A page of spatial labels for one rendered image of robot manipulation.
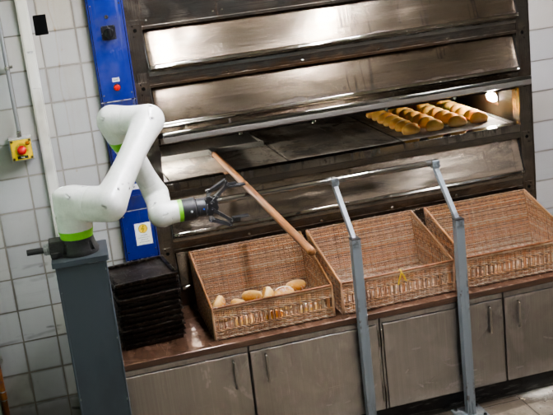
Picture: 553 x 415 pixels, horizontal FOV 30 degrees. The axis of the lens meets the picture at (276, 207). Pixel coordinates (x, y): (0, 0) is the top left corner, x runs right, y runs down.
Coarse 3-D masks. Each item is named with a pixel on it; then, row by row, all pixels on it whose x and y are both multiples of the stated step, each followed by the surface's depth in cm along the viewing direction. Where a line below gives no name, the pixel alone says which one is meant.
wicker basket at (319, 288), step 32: (192, 256) 478; (224, 256) 485; (256, 256) 488; (288, 256) 491; (224, 288) 484; (256, 288) 488; (320, 288) 452; (224, 320) 444; (256, 320) 460; (288, 320) 452
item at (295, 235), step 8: (216, 152) 513; (216, 160) 504; (224, 160) 495; (224, 168) 489; (232, 168) 478; (232, 176) 471; (240, 176) 461; (248, 184) 446; (248, 192) 441; (256, 192) 433; (256, 200) 427; (264, 200) 419; (264, 208) 413; (272, 208) 407; (272, 216) 401; (280, 216) 396; (280, 224) 390; (288, 224) 385; (288, 232) 379; (296, 232) 374; (296, 240) 369; (304, 240) 364; (304, 248) 359; (312, 248) 356
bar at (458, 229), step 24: (384, 168) 460; (408, 168) 462; (432, 168) 468; (264, 192) 447; (336, 192) 453; (456, 216) 453; (456, 240) 453; (360, 264) 443; (456, 264) 458; (360, 288) 445; (360, 312) 448; (360, 336) 451; (360, 360) 458; (456, 408) 481; (480, 408) 480
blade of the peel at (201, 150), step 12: (180, 144) 554; (192, 144) 551; (204, 144) 547; (216, 144) 544; (228, 144) 541; (240, 144) 527; (252, 144) 528; (168, 156) 519; (180, 156) 520; (192, 156) 522
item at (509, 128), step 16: (480, 128) 512; (496, 128) 511; (512, 128) 513; (384, 144) 503; (400, 144) 499; (416, 144) 502; (432, 144) 504; (304, 160) 490; (320, 160) 491; (336, 160) 493; (352, 160) 495; (208, 176) 480; (224, 176) 480; (256, 176) 484
